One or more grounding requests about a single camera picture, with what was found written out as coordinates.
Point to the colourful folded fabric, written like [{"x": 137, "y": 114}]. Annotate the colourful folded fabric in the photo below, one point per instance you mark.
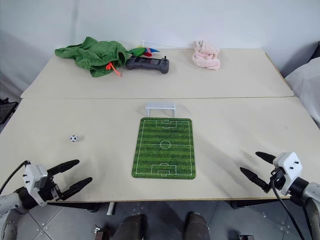
[{"x": 143, "y": 51}]

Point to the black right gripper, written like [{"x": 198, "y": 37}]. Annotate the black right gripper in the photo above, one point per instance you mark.
[{"x": 278, "y": 178}]

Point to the dark rounded shape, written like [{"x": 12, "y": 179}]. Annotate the dark rounded shape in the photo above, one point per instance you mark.
[
  {"x": 132, "y": 227},
  {"x": 197, "y": 226}
]

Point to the grey handheld remote controller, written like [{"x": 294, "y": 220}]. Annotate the grey handheld remote controller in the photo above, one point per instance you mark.
[{"x": 150, "y": 65}]

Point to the small white goal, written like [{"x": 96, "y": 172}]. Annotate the small white goal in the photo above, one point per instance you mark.
[{"x": 161, "y": 108}]

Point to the green crumpled garment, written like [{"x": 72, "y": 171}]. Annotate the green crumpled garment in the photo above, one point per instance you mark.
[{"x": 90, "y": 53}]

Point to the dark chair back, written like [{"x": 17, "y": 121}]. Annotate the dark chair back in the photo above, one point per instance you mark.
[{"x": 315, "y": 51}]

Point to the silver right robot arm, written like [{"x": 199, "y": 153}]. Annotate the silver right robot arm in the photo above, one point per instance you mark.
[{"x": 311, "y": 197}]

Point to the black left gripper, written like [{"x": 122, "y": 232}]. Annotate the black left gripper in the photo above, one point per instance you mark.
[{"x": 50, "y": 190}]

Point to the pink crumpled towel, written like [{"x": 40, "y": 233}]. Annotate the pink crumpled towel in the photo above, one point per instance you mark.
[{"x": 206, "y": 56}]

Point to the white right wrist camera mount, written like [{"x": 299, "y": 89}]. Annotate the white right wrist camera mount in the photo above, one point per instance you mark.
[{"x": 290, "y": 166}]

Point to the black table base bar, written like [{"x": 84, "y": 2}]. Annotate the black table base bar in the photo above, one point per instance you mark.
[
  {"x": 255, "y": 203},
  {"x": 75, "y": 206}
]

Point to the white padded cushion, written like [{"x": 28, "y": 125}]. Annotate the white padded cushion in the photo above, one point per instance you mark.
[{"x": 305, "y": 85}]

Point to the white table leg bracket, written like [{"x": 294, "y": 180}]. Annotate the white table leg bracket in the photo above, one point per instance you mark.
[{"x": 110, "y": 208}]

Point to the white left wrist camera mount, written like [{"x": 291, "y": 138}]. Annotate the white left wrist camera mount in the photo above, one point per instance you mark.
[{"x": 33, "y": 177}]

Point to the small dark metal block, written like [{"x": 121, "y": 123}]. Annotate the small dark metal block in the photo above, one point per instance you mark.
[
  {"x": 245, "y": 237},
  {"x": 101, "y": 233}
]

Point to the green soccer field mat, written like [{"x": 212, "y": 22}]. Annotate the green soccer field mat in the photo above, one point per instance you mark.
[{"x": 165, "y": 155}]

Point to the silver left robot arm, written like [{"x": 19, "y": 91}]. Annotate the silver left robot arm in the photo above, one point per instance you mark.
[{"x": 10, "y": 207}]

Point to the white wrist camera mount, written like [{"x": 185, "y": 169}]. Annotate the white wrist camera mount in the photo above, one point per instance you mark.
[
  {"x": 290, "y": 166},
  {"x": 33, "y": 177}
]

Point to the small soccer ball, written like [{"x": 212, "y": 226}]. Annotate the small soccer ball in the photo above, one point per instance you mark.
[{"x": 74, "y": 139}]

